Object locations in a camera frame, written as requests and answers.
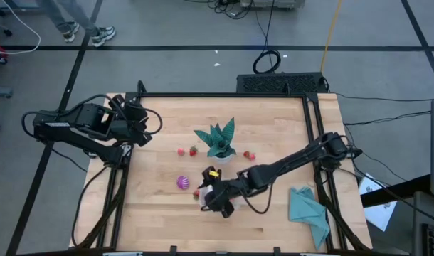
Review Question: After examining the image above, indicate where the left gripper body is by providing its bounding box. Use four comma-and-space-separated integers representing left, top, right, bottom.
112, 94, 152, 147

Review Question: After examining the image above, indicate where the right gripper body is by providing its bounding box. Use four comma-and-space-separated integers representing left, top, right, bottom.
199, 165, 239, 219

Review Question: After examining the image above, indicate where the clear plastic tupperware container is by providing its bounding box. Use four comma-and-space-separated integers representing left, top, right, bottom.
198, 184, 247, 211

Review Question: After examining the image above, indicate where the purple striped toy onion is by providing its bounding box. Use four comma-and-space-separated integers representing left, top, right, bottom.
176, 175, 190, 191

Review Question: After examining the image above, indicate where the white plant pot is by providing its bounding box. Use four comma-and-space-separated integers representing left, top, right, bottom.
211, 153, 235, 165

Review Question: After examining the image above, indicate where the green artificial plant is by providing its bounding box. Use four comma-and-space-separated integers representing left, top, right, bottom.
194, 117, 237, 159

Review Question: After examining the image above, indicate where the teal cloth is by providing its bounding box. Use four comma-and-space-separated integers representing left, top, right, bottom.
288, 186, 331, 252

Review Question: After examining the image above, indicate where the person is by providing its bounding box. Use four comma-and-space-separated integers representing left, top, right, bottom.
35, 0, 117, 48

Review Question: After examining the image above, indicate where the black vented computer case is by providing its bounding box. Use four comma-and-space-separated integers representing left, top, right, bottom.
236, 72, 328, 95

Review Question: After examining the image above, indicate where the white paper sheet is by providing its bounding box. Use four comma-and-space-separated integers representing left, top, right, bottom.
359, 173, 398, 232

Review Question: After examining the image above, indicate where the black desk bar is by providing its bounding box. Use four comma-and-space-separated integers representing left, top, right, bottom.
361, 174, 432, 209

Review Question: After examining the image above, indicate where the grey equipment case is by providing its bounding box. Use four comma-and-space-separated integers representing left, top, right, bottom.
240, 0, 306, 10

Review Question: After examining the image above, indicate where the black aluminium table frame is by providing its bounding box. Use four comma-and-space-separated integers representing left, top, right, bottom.
73, 80, 373, 256

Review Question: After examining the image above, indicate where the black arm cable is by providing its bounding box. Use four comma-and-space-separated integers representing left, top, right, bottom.
70, 165, 110, 248

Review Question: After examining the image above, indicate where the white cable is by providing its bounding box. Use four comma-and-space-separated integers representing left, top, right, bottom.
0, 0, 42, 56

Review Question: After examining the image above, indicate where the black coiled cable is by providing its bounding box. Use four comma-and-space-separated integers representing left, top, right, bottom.
251, 0, 282, 75

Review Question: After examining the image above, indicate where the black cable bundle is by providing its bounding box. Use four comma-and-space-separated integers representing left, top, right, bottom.
183, 0, 275, 21

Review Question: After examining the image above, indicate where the black floor cable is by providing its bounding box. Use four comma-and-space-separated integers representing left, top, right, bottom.
332, 91, 434, 103
344, 110, 432, 126

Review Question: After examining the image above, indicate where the yellow cable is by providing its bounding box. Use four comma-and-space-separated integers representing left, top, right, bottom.
319, 0, 343, 73

